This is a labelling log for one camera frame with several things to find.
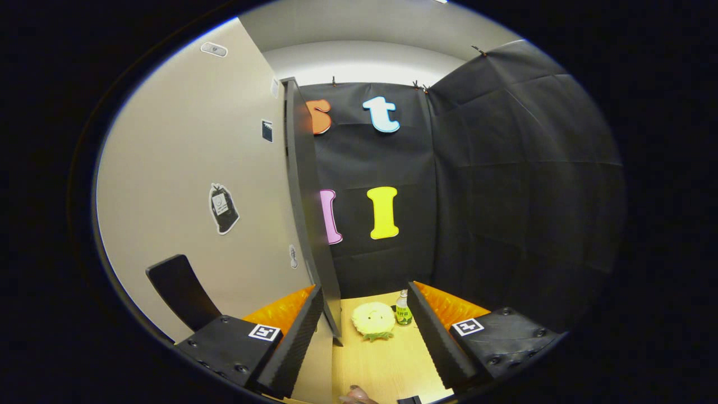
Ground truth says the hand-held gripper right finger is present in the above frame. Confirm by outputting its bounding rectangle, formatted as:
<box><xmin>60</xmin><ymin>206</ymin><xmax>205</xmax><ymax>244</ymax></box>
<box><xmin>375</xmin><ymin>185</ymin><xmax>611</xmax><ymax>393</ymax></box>
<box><xmin>407</xmin><ymin>281</ymin><xmax>562</xmax><ymax>392</ymax></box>

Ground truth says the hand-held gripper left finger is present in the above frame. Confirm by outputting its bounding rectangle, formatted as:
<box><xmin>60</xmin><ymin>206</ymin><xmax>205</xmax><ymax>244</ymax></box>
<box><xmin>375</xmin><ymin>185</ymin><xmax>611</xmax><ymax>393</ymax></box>
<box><xmin>175</xmin><ymin>284</ymin><xmax>325</xmax><ymax>399</ymax></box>

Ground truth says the grey shoe cabinet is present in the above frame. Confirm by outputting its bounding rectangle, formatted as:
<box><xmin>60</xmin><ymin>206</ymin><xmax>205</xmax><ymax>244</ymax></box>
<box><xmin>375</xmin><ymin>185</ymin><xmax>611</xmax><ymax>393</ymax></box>
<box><xmin>280</xmin><ymin>77</ymin><xmax>343</xmax><ymax>346</ymax></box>

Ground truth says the green drink bottle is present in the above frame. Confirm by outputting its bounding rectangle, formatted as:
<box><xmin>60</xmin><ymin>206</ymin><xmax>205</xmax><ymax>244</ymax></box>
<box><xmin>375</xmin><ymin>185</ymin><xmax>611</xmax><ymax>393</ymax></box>
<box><xmin>395</xmin><ymin>290</ymin><xmax>414</xmax><ymax>326</ymax></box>

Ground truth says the yellow plush toy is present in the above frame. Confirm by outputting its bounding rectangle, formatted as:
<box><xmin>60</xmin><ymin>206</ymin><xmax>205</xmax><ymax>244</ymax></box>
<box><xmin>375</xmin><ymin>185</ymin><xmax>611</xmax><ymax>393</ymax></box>
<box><xmin>351</xmin><ymin>301</ymin><xmax>397</xmax><ymax>342</ymax></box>

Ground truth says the black backdrop cloth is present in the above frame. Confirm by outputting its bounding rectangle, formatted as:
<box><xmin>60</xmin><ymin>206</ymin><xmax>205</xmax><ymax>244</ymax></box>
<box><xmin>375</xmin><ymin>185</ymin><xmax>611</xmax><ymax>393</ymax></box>
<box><xmin>297</xmin><ymin>39</ymin><xmax>626</xmax><ymax>337</ymax></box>

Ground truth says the black door handle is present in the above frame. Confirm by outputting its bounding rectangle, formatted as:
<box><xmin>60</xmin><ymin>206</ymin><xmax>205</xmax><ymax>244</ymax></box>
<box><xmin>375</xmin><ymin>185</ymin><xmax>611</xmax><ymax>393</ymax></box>
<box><xmin>145</xmin><ymin>254</ymin><xmax>222</xmax><ymax>333</ymax></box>

